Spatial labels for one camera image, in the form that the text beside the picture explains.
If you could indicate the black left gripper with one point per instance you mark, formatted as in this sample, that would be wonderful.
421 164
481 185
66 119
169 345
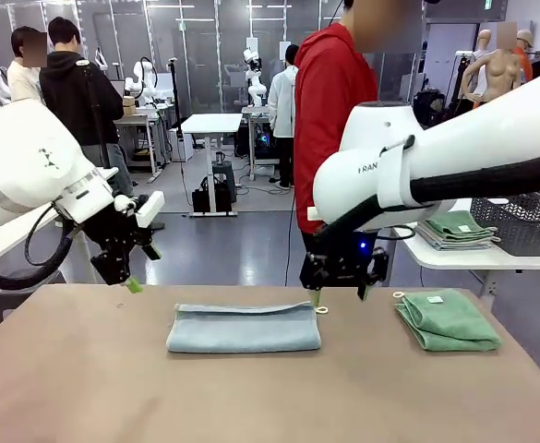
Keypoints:
117 233

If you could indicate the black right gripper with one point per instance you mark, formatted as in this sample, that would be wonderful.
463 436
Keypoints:
343 263

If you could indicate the grey towel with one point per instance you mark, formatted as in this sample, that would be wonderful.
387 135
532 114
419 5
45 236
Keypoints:
440 244

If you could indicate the green terry towel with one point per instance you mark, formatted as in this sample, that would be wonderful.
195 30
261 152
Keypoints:
449 323

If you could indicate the blue-grey terry towel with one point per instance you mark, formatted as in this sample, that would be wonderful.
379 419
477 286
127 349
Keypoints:
242 332

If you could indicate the dark grey mesh basket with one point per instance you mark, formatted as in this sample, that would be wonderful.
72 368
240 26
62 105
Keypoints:
523 231

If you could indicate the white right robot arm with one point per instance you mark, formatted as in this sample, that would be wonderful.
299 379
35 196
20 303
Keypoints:
482 138

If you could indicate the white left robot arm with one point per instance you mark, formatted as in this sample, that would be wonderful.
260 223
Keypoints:
25 152

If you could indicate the black bag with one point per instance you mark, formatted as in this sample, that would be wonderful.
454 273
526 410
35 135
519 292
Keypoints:
205 198

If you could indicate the grey round stool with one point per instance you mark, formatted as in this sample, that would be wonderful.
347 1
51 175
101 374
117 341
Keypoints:
225 177

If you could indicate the black plastic stool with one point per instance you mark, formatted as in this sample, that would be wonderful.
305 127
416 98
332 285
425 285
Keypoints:
6 304

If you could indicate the white background workbench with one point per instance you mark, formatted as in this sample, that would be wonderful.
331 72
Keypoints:
140 121

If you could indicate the computer tower with lights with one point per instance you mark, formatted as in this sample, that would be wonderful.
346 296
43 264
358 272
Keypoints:
263 140

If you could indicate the cardboard boxes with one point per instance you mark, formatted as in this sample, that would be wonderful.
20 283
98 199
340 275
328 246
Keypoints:
128 104

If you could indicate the person in red jacket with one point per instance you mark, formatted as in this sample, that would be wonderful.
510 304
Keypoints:
325 115

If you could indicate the white standing desk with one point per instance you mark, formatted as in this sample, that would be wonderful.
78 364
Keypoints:
212 122

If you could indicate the bystander in black hoodie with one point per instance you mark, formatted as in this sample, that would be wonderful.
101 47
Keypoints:
75 92

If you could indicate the bystander in white jacket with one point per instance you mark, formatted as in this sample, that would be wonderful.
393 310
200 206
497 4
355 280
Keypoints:
282 101

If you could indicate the white robot stand table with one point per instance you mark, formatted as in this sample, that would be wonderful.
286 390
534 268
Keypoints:
255 110

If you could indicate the black tripod with white head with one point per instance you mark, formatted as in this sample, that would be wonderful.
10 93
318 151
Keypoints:
83 62

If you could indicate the beige mannequin with dark skirt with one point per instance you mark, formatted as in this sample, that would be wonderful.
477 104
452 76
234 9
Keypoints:
500 74

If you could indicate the white mannequin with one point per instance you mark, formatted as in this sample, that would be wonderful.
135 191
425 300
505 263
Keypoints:
484 41

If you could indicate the orange mannequin with bucket hat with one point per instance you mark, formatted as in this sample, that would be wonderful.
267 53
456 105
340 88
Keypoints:
524 39

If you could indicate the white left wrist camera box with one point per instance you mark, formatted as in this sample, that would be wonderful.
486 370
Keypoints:
151 208

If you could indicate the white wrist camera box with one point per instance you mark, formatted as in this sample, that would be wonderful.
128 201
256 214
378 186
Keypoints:
151 208
313 214

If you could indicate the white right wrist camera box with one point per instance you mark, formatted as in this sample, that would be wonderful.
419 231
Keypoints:
313 214

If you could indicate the black camera pole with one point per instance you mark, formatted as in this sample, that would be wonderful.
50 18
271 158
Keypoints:
176 99

